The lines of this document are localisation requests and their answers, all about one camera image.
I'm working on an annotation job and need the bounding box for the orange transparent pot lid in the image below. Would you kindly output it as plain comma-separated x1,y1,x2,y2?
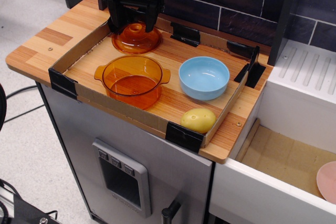
111,23,162,55

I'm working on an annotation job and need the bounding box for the orange transparent pot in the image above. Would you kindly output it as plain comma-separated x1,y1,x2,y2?
94,55,171,110

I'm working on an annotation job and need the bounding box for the light blue bowl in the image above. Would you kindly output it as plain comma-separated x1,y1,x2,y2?
178,56,230,101

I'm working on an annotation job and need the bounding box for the cardboard fence with black tape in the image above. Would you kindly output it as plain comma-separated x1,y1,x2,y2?
49,15,272,159

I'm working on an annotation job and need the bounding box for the yellow toy potato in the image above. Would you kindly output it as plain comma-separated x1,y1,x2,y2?
180,108,216,134

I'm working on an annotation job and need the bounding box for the grey toy oven cabinet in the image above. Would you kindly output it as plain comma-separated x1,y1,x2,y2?
38,85,213,223

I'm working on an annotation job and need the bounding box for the white toy sink unit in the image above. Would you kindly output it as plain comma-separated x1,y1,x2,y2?
209,40,335,223

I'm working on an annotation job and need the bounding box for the pink plate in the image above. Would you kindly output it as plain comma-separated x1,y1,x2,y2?
316,161,336,204

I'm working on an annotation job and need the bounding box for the black vertical post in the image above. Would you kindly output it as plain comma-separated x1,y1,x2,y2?
267,0,297,66

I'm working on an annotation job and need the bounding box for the black floor cable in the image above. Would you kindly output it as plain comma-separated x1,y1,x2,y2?
4,84,45,124

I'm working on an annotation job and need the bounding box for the black oven door handle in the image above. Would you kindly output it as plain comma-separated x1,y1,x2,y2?
161,200,181,224

